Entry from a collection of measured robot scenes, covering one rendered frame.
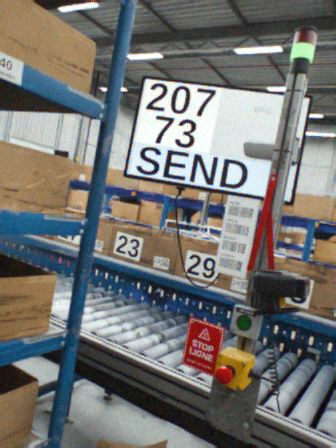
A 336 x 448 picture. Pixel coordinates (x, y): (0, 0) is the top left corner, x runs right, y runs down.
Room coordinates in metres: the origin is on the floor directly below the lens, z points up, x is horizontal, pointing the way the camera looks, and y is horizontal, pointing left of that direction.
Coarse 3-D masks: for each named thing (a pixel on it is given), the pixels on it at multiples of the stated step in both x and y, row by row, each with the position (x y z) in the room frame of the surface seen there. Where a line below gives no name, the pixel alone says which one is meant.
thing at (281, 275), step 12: (264, 276) 0.87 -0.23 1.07; (276, 276) 0.86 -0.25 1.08; (288, 276) 0.85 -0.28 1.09; (300, 276) 0.87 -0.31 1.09; (264, 288) 0.87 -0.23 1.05; (276, 288) 0.85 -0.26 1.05; (288, 288) 0.84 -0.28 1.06; (300, 288) 0.83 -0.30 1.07; (264, 300) 0.88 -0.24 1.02; (276, 300) 0.87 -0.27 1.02; (264, 312) 0.87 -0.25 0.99; (276, 312) 0.86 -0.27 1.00
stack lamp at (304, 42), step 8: (304, 32) 0.94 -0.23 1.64; (312, 32) 0.94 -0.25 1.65; (296, 40) 0.95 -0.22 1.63; (304, 40) 0.94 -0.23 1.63; (312, 40) 0.94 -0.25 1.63; (296, 48) 0.94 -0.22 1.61; (304, 48) 0.93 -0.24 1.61; (312, 48) 0.94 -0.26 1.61; (296, 56) 0.94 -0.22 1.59; (304, 56) 0.93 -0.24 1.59; (312, 56) 0.95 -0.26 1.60
